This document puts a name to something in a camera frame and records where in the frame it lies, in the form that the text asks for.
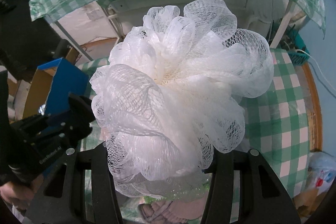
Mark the blue cardboard box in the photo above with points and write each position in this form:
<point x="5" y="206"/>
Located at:
<point x="51" y="85"/>

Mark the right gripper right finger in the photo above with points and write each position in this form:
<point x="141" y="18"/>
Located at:
<point x="263" y="198"/>

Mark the white plastic bag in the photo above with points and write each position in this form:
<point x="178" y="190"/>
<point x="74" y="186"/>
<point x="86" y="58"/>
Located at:
<point x="321" y="172"/>

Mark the white mesh bath loofah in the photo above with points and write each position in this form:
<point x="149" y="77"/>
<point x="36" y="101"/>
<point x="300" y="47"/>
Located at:
<point x="169" y="96"/>

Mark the teal plastic basket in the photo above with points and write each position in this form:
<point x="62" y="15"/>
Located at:
<point x="293" y="43"/>

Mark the person's left hand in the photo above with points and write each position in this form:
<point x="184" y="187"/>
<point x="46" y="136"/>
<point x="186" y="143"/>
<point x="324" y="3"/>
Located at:
<point x="19" y="195"/>

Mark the green checkered tablecloth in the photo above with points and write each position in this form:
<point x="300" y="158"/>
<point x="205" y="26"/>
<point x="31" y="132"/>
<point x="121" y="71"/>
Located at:
<point x="276" y="125"/>

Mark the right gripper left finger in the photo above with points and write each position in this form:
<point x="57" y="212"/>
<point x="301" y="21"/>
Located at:
<point x="61" y="198"/>

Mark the green glitter scrub sponge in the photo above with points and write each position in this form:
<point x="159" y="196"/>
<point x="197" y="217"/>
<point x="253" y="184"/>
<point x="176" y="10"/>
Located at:
<point x="183" y="189"/>

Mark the white metal table frame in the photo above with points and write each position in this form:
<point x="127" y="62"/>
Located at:
<point x="114" y="19"/>

